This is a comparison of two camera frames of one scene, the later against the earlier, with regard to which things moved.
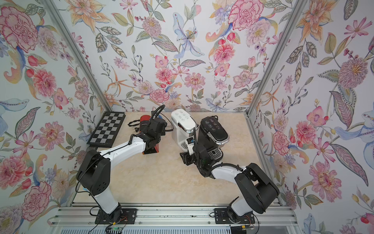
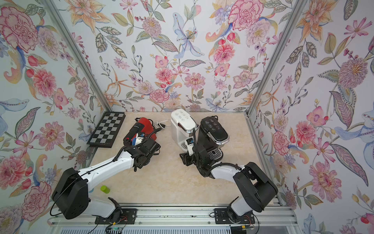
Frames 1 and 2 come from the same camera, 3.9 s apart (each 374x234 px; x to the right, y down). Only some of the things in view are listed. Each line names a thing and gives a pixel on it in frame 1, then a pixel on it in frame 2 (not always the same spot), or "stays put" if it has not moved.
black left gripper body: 163,131 to 147,161
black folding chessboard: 107,129 stays put
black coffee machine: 212,133 stays put
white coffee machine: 182,126 stays put
